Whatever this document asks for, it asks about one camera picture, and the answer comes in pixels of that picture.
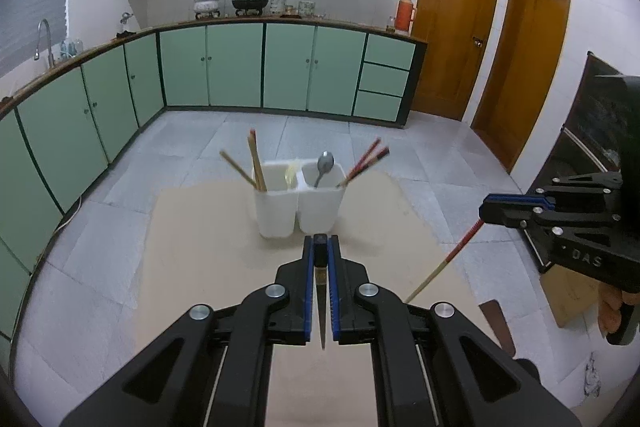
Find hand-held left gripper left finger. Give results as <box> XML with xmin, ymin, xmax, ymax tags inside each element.
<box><xmin>60</xmin><ymin>235</ymin><xmax>316</xmax><ymax>427</ymax></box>

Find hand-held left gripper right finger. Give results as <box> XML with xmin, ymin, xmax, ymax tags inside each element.
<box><xmin>329</xmin><ymin>235</ymin><xmax>583</xmax><ymax>427</ymax></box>

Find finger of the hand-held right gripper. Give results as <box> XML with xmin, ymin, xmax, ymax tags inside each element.
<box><xmin>478</xmin><ymin>201</ymin><xmax>624</xmax><ymax>239</ymax></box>
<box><xmin>486</xmin><ymin>171</ymin><xmax>624</xmax><ymax>208</ymax></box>

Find red lacquered chopstick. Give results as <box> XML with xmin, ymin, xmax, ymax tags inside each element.
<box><xmin>345</xmin><ymin>137</ymin><xmax>383</xmax><ymax>182</ymax></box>
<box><xmin>342</xmin><ymin>143</ymin><xmax>386</xmax><ymax>185</ymax></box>
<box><xmin>403</xmin><ymin>217</ymin><xmax>485</xmax><ymax>305</ymax></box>
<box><xmin>340</xmin><ymin>147</ymin><xmax>391</xmax><ymax>186</ymax></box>

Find white two-compartment utensil holder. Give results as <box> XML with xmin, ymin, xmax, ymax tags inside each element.
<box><xmin>252</xmin><ymin>160</ymin><xmax>347</xmax><ymax>239</ymax></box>

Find plain wooden chopstick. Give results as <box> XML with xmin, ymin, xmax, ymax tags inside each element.
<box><xmin>219</xmin><ymin>150</ymin><xmax>259</xmax><ymax>190</ymax></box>

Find person's right hand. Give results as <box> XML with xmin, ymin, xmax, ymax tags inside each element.
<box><xmin>596</xmin><ymin>282</ymin><xmax>626</xmax><ymax>339</ymax></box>

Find brown cardboard box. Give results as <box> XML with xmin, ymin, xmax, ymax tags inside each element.
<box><xmin>542</xmin><ymin>264</ymin><xmax>602</xmax><ymax>329</ymax></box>

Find black panel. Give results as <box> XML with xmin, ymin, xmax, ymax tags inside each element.
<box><xmin>529</xmin><ymin>51</ymin><xmax>640</xmax><ymax>276</ymax></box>

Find brown flat wooden piece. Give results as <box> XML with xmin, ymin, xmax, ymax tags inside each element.
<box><xmin>478</xmin><ymin>299</ymin><xmax>516</xmax><ymax>357</ymax></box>

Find metal spoon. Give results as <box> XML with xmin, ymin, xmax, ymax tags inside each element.
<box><xmin>313</xmin><ymin>151</ymin><xmax>335</xmax><ymax>188</ymax></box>

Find wooden door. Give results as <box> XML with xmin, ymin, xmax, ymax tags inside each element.
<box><xmin>411</xmin><ymin>0</ymin><xmax>503</xmax><ymax>122</ymax></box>
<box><xmin>471</xmin><ymin>0</ymin><xmax>574</xmax><ymax>174</ymax></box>

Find orange thermos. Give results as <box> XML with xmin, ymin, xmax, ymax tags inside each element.
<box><xmin>395</xmin><ymin>0</ymin><xmax>417</xmax><ymax>33</ymax></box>

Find green base cabinets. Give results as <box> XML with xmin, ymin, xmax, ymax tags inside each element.
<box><xmin>0</xmin><ymin>19</ymin><xmax>429</xmax><ymax>350</ymax></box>

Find black lidded pot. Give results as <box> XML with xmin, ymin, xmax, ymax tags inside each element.
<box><xmin>231</xmin><ymin>0</ymin><xmax>270</xmax><ymax>17</ymax></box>

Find white lidded pot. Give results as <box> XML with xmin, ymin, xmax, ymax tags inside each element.
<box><xmin>193</xmin><ymin>0</ymin><xmax>222</xmax><ymax>19</ymax></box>

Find small kettle on stand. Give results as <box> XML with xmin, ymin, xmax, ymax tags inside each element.
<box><xmin>116</xmin><ymin>11</ymin><xmax>136</xmax><ymax>40</ymax></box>

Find metal faucet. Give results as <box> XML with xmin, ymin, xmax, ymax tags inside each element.
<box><xmin>33</xmin><ymin>18</ymin><xmax>57</xmax><ymax>69</ymax></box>

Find window blind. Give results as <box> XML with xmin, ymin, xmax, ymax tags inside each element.
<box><xmin>0</xmin><ymin>0</ymin><xmax>72</xmax><ymax>80</ymax></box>

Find white cable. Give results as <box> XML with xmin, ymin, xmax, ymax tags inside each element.
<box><xmin>49</xmin><ymin>193</ymin><xmax>84</xmax><ymax>234</ymax></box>

